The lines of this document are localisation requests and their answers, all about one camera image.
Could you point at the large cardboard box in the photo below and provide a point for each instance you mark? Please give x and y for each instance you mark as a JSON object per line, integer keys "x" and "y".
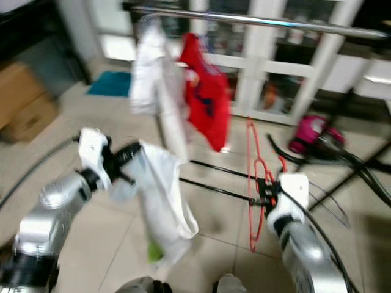
{"x": 17, "y": 85}

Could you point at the white button shirt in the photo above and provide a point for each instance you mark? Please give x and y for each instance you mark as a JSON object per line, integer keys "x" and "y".
{"x": 149, "y": 79}

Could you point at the red plastic hanger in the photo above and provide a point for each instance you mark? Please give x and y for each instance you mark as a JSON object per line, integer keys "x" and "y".
{"x": 250, "y": 183}

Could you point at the grey robot leg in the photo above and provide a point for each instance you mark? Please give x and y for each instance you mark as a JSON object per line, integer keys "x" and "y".
{"x": 137, "y": 285}
{"x": 230, "y": 284}

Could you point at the white-framed glass door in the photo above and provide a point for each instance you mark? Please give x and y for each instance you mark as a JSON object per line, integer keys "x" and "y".
{"x": 113, "y": 43}

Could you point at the red shirt with navy letters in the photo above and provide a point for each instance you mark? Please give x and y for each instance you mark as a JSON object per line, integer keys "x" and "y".
{"x": 208, "y": 104}

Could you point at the grey robot left leg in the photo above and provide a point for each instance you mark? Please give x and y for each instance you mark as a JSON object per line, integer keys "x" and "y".
{"x": 137, "y": 285}

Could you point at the steel rail clothes rack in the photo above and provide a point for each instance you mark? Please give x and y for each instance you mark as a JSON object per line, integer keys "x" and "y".
{"x": 256, "y": 21}

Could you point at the grey board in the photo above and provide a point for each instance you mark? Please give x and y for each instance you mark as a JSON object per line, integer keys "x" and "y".
{"x": 58, "y": 67}

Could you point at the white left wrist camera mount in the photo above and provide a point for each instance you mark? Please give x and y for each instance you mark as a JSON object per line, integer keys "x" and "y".
{"x": 93, "y": 152}

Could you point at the small printed cardboard box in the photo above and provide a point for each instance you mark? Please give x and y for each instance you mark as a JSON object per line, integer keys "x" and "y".
{"x": 33, "y": 119}

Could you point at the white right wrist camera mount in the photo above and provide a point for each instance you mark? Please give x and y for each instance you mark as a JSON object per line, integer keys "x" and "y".
{"x": 293, "y": 189}

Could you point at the grey robot right leg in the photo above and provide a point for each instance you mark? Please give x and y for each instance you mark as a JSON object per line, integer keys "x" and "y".
{"x": 230, "y": 284}

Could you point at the pale white t-shirt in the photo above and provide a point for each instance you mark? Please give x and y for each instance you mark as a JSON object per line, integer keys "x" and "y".
{"x": 171, "y": 207}

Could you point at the white glass-door cabinet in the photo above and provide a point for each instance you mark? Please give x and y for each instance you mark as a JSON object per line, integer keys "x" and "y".
{"x": 256, "y": 67}

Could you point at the black table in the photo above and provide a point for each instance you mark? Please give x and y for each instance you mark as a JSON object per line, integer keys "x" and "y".
{"x": 30, "y": 27}

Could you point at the teal floor mat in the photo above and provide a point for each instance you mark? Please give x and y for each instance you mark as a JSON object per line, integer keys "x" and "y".
{"x": 110, "y": 83}

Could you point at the pink vacuum cleaner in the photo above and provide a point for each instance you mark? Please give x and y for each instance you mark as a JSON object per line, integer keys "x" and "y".
{"x": 311, "y": 131}

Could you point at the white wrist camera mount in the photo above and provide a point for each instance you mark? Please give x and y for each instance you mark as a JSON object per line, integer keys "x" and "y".
{"x": 93, "y": 152}
{"x": 293, "y": 189}

